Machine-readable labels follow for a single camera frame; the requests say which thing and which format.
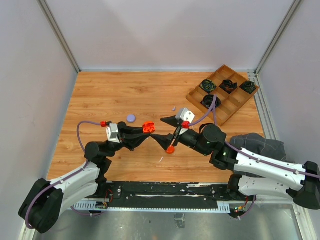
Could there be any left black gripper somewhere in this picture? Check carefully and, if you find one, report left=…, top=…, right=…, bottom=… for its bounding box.
left=103, top=123, right=151, bottom=158

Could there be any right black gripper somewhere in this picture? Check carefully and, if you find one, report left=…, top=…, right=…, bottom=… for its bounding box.
left=150, top=114, right=210, bottom=157

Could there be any orange earbud case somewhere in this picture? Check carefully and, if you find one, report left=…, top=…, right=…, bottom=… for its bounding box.
left=166, top=145, right=175, bottom=154
left=142, top=121, right=156, bottom=134

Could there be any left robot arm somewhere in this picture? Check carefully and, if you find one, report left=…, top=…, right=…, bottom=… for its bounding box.
left=18, top=121, right=156, bottom=234

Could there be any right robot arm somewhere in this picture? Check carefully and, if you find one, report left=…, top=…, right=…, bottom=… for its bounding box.
left=151, top=116, right=320, bottom=210

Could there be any purple earbud case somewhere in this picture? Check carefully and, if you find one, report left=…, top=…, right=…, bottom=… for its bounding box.
left=126, top=114, right=136, bottom=123

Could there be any rolled dark belt lower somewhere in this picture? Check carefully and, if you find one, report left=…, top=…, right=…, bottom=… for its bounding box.
left=201, top=94, right=222, bottom=109

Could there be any rolled dark belt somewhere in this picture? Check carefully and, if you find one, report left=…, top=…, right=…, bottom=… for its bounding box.
left=220, top=79, right=238, bottom=94
left=240, top=81, right=256, bottom=94
left=201, top=94, right=222, bottom=109

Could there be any rolled green patterned belt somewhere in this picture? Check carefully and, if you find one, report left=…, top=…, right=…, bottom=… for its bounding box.
left=200, top=79, right=217, bottom=94

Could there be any rolled dark belt top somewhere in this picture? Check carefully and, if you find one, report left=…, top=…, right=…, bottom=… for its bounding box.
left=220, top=79, right=238, bottom=94

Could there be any grey checked cloth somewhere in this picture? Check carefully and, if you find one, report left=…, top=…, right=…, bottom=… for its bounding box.
left=229, top=133, right=289, bottom=163

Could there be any rolled dark belt right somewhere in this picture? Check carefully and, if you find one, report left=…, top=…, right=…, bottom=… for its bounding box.
left=240, top=81, right=256, bottom=94

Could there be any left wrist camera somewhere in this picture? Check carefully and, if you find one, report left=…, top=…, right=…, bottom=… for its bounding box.
left=105, top=123, right=120, bottom=144

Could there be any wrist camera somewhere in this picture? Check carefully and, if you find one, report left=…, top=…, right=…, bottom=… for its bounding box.
left=175, top=107, right=195, bottom=129
left=105, top=123, right=120, bottom=144

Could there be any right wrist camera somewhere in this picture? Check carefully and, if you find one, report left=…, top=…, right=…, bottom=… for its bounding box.
left=175, top=107, right=195, bottom=129

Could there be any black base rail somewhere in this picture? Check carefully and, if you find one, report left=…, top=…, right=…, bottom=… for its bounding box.
left=74, top=181, right=247, bottom=213

